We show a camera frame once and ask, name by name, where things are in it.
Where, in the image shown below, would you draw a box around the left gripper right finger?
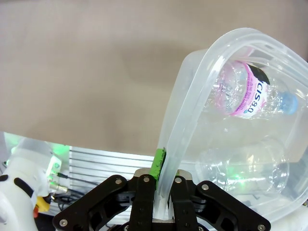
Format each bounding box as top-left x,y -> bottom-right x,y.
168,169 -> 272,231

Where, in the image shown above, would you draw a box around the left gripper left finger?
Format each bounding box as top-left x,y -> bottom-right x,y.
52,146 -> 168,231

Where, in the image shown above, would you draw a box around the large clear plastic bin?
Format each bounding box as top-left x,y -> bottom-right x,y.
153,27 -> 308,221

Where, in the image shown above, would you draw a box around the clear empty plastic bottle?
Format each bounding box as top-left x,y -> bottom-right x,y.
194,141 -> 290,196

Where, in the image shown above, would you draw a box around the yellow red stop button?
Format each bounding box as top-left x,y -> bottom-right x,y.
33,194 -> 51,218

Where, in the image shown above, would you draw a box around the pink label water bottle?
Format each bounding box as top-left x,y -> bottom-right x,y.
204,60 -> 299,120

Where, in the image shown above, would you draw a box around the aluminium profile rail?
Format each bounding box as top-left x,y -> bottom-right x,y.
68,145 -> 200,191

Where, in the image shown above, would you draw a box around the black cable with metal plug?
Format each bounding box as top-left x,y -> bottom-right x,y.
49,172 -> 103,193

